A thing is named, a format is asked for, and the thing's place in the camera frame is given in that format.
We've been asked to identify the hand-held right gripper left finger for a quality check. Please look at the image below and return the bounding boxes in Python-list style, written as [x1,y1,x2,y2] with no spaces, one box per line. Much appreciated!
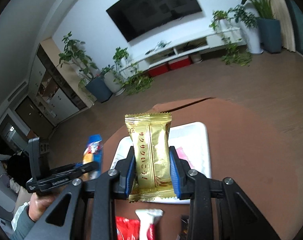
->
[43,146,136,240]

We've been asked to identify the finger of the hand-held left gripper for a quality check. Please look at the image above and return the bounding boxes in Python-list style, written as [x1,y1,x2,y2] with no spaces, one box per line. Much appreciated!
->
[50,162,84,175]
[66,161,100,180]

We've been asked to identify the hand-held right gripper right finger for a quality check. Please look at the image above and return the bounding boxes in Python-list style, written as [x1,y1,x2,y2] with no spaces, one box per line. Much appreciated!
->
[168,145,277,240]

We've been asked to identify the blue cracker packet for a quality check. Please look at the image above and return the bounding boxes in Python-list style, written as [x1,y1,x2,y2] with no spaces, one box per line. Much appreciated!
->
[82,134,103,178]

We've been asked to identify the pink snack packet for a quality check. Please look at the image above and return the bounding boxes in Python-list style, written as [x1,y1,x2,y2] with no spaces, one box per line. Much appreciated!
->
[176,147,190,164]

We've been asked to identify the gold snack packet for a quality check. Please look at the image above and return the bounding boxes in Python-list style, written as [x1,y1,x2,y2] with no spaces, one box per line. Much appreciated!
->
[125,112,174,203]

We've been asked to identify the white plastic tray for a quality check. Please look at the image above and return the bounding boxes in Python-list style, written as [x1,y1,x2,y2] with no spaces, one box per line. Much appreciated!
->
[110,122,212,205]

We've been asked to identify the white and red snack packet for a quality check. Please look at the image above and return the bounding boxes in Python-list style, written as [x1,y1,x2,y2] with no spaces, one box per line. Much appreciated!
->
[135,209,164,240]

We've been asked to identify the bright red snack packet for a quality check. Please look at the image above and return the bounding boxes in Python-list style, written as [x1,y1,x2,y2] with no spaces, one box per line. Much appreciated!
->
[115,216,141,240]

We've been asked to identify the black snack packet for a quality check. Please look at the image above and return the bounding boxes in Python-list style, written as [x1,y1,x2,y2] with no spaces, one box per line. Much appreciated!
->
[176,214,190,240]

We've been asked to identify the person's left forearm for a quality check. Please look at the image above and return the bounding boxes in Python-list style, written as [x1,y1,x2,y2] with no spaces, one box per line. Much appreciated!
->
[12,205,44,240]

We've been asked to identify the person's left hand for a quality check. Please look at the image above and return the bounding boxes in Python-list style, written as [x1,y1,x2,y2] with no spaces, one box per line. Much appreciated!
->
[29,191,63,222]

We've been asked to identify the brown entrance door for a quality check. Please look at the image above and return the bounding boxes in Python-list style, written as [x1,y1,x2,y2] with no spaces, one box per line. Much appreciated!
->
[14,96,54,133]

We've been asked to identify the brown tablecloth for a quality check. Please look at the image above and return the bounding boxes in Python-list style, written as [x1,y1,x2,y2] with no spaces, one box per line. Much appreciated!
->
[100,96,302,240]

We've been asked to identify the leafy tree in grey-blue pot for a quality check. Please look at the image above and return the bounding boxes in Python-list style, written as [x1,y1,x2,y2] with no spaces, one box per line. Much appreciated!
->
[57,31,113,103]

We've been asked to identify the small plant in white pot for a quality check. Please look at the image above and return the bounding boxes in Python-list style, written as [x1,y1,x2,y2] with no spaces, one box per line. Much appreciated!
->
[100,65,126,96]

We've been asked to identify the trailing vine plant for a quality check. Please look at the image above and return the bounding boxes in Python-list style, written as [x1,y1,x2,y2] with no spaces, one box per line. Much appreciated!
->
[113,46,154,95]

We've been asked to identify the red storage box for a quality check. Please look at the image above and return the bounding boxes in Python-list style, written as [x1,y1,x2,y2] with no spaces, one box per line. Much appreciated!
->
[168,56,192,70]
[148,64,170,77]

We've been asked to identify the white television console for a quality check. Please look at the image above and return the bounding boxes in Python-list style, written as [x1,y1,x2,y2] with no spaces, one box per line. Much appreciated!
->
[132,26,247,70]

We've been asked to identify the trailing plant on white stand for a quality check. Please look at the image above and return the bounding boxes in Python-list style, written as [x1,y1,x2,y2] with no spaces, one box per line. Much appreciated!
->
[209,10,253,67]

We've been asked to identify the bushy plant in tall white pot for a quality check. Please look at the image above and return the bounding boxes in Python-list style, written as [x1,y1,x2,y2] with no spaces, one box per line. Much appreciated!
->
[229,5,264,55]

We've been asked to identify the tall broad-leaf plant grey-blue pot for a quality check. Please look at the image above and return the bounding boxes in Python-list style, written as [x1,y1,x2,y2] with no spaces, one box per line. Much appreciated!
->
[230,0,282,54]

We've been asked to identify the beige curtain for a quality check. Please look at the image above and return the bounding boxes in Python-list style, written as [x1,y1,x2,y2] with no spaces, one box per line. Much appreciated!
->
[261,0,295,52]

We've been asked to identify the glass sliding door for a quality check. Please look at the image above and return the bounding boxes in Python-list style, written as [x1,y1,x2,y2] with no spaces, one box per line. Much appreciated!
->
[279,0,303,63]

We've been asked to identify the white wooden wall cabinet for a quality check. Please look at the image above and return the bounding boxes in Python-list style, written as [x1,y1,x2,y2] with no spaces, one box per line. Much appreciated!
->
[28,39,96,127]

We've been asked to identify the cable bundle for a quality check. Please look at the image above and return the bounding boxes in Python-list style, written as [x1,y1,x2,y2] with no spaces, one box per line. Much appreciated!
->
[145,40,172,55]

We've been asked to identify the black wall television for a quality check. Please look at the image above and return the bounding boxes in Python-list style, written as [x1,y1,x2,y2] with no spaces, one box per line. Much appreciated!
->
[106,0,203,43]

